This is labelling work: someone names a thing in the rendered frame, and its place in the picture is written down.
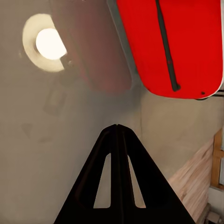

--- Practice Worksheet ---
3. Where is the radio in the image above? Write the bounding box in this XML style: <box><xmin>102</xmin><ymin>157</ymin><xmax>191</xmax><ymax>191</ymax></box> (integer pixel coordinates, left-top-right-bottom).
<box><xmin>116</xmin><ymin>0</ymin><xmax>224</xmax><ymax>100</ymax></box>

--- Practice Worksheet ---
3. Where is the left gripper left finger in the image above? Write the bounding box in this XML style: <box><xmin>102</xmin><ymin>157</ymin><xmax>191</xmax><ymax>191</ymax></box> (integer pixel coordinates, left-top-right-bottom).
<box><xmin>54</xmin><ymin>125</ymin><xmax>125</xmax><ymax>224</ymax></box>

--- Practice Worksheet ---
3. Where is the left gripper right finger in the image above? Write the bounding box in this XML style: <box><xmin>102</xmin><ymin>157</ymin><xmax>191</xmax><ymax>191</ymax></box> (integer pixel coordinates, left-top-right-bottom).
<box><xmin>117</xmin><ymin>124</ymin><xmax>195</xmax><ymax>224</ymax></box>

